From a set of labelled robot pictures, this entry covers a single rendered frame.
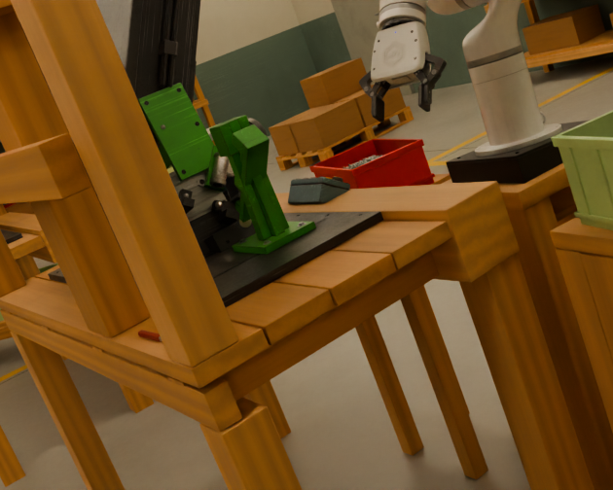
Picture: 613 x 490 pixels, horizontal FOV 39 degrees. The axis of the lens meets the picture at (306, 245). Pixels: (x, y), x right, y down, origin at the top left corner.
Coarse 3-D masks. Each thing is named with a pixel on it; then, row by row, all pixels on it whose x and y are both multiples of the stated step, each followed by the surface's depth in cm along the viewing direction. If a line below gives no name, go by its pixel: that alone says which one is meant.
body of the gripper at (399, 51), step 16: (384, 32) 154; (400, 32) 152; (416, 32) 150; (384, 48) 153; (400, 48) 151; (416, 48) 149; (384, 64) 152; (400, 64) 150; (416, 64) 148; (384, 80) 152; (400, 80) 153; (416, 80) 153
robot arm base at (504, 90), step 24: (480, 72) 182; (504, 72) 180; (528, 72) 184; (480, 96) 185; (504, 96) 181; (528, 96) 182; (504, 120) 182; (528, 120) 182; (504, 144) 184; (528, 144) 179
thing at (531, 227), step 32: (512, 224) 176; (544, 224) 173; (544, 256) 174; (544, 288) 177; (544, 320) 181; (576, 320) 179; (576, 352) 179; (576, 384) 182; (576, 416) 187; (608, 448) 185; (608, 480) 187
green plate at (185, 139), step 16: (144, 96) 197; (160, 96) 198; (176, 96) 200; (144, 112) 196; (160, 112) 197; (176, 112) 199; (192, 112) 201; (160, 128) 197; (176, 128) 198; (192, 128) 200; (160, 144) 200; (176, 144) 197; (192, 144) 199; (208, 144) 201; (176, 160) 197; (192, 160) 198; (208, 160) 200; (192, 176) 198
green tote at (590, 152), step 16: (608, 112) 156; (576, 128) 154; (592, 128) 154; (608, 128) 155; (560, 144) 151; (576, 144) 147; (592, 144) 142; (608, 144) 138; (576, 160) 150; (592, 160) 145; (608, 160) 141; (576, 176) 152; (592, 176) 147; (608, 176) 142; (576, 192) 154; (592, 192) 149; (608, 192) 144; (592, 208) 151; (608, 208) 146; (592, 224) 154; (608, 224) 149
